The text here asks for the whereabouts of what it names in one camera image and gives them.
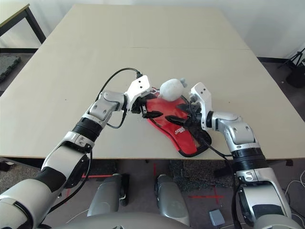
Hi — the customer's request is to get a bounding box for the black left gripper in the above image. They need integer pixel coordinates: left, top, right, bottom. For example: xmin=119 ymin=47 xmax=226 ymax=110
xmin=130 ymin=93 xmax=164 ymax=119

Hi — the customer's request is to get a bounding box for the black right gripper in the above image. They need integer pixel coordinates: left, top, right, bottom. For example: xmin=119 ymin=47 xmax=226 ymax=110
xmin=166 ymin=104 xmax=203 ymax=128

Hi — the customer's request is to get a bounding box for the red black paddle case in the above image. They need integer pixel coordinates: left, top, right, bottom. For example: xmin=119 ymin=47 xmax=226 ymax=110
xmin=142 ymin=95 xmax=213 ymax=158

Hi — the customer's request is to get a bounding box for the white grey plush keychain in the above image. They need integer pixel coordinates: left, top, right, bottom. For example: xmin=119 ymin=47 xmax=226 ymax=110
xmin=152 ymin=77 xmax=188 ymax=101

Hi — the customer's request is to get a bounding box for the speckled rubber floor mat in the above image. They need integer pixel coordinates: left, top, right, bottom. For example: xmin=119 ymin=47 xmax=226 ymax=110
xmin=170 ymin=160 xmax=239 ymax=191
xmin=0 ymin=167 xmax=41 ymax=189

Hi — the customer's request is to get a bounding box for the grey robot right leg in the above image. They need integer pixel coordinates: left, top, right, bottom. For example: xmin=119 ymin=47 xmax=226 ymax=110
xmin=154 ymin=174 xmax=190 ymax=226

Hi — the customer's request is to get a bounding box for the grey robot leg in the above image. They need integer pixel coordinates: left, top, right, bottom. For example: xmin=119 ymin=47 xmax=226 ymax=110
xmin=154 ymin=174 xmax=190 ymax=226
xmin=87 ymin=173 xmax=131 ymax=218

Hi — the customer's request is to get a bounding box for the grey robot left leg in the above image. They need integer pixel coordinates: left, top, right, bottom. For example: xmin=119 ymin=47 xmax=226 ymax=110
xmin=87 ymin=173 xmax=131 ymax=218

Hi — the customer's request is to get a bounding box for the grey floor pedal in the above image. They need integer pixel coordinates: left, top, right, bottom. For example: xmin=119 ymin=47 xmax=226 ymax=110
xmin=209 ymin=209 xmax=225 ymax=226

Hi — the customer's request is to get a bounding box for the grey robot torso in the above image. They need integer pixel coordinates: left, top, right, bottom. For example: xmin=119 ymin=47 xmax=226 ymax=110
xmin=41 ymin=212 xmax=189 ymax=229

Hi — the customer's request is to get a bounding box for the black-framed side table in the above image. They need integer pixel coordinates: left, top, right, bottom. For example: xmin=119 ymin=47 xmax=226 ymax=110
xmin=0 ymin=3 xmax=47 ymax=54

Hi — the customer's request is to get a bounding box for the black foam puzzle mat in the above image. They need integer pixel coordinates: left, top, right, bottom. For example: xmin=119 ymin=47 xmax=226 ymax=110
xmin=0 ymin=55 xmax=22 ymax=83

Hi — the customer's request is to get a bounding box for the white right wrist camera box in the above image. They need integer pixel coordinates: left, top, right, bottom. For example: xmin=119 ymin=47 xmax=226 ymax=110
xmin=189 ymin=82 xmax=213 ymax=131

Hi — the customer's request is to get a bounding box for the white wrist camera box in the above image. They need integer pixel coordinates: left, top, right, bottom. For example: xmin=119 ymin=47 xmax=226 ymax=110
xmin=189 ymin=82 xmax=213 ymax=131
xmin=123 ymin=75 xmax=153 ymax=113

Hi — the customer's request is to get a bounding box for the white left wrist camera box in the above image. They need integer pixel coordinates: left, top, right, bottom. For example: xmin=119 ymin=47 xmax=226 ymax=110
xmin=123 ymin=75 xmax=153 ymax=113

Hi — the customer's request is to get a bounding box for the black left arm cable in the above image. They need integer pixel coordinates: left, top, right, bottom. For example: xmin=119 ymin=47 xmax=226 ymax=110
xmin=96 ymin=68 xmax=143 ymax=129

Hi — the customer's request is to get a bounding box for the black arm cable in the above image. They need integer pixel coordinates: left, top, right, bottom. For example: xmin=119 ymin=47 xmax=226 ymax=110
xmin=188 ymin=94 xmax=241 ymax=229
xmin=96 ymin=68 xmax=143 ymax=129

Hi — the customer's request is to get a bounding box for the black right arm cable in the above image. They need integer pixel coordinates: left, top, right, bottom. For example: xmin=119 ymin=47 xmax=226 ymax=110
xmin=188 ymin=94 xmax=241 ymax=229

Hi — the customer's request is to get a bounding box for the white floor cable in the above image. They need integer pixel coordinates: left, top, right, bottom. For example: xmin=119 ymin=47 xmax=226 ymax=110
xmin=283 ymin=180 xmax=305 ymax=229
xmin=69 ymin=209 xmax=89 ymax=224

